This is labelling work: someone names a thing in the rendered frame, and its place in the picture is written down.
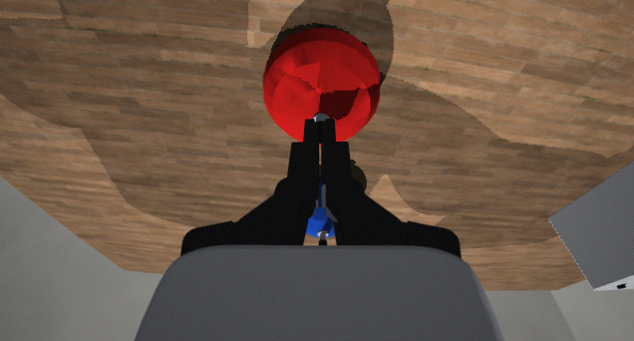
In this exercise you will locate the blue dome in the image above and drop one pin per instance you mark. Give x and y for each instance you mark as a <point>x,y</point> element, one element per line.
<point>320,225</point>

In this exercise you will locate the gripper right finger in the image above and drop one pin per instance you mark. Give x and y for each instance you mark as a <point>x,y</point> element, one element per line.
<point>359,220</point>

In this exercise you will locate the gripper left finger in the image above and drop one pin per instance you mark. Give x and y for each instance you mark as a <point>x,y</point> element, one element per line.
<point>283,218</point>

